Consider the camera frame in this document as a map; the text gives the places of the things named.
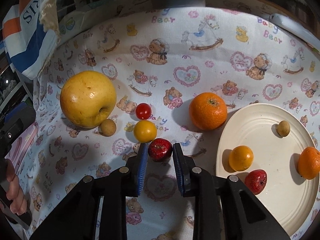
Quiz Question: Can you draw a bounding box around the yellow-orange cherry tomato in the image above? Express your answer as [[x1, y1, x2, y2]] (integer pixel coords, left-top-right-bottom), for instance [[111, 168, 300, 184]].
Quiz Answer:
[[228, 145, 254, 171]]

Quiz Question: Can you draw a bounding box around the large yellow apple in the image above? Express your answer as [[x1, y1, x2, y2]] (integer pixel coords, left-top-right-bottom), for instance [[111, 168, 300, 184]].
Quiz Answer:
[[60, 70, 117, 129]]

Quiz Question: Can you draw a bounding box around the orange tangerine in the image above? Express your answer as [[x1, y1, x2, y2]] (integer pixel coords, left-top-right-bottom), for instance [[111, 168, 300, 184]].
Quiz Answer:
[[189, 92, 228, 131], [298, 147, 319, 180]]

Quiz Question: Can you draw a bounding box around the brown longan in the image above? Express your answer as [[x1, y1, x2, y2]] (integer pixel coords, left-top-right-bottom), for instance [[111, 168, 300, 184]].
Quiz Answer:
[[276, 120, 291, 137], [100, 119, 117, 137]]

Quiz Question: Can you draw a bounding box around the dark red small fruit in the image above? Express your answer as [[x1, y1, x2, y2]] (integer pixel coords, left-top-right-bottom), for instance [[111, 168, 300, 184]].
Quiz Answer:
[[148, 138, 172, 162]]

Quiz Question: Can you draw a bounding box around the yellow cherry tomato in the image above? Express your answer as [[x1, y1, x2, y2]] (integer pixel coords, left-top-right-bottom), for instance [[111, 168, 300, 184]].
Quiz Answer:
[[133, 120, 157, 143]]

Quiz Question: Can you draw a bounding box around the small red cherry tomato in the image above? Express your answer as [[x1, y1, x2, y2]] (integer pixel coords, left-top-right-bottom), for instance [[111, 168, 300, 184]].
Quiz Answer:
[[135, 103, 152, 120]]

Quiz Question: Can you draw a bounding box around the person's left hand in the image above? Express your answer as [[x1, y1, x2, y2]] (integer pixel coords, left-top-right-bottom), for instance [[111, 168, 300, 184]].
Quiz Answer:
[[6, 159, 27, 216]]

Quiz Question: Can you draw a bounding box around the pink box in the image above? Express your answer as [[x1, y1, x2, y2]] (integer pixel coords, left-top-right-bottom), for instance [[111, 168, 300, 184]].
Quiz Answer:
[[5, 123, 37, 172]]

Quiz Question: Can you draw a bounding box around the striped Paris cloth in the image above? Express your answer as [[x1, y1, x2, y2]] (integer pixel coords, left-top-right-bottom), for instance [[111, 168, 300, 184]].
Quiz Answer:
[[2, 0, 61, 80]]

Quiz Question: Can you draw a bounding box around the cream round plate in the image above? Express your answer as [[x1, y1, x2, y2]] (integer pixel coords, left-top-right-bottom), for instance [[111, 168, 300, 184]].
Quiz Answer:
[[216, 103, 319, 239]]

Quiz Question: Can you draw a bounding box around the baby bear printed cloth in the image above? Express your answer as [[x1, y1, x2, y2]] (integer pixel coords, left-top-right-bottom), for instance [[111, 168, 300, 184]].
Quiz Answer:
[[18, 7, 319, 239]]

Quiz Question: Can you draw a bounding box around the white remote control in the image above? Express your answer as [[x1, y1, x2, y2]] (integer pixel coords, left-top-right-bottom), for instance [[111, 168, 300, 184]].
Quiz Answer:
[[268, 14, 320, 53]]

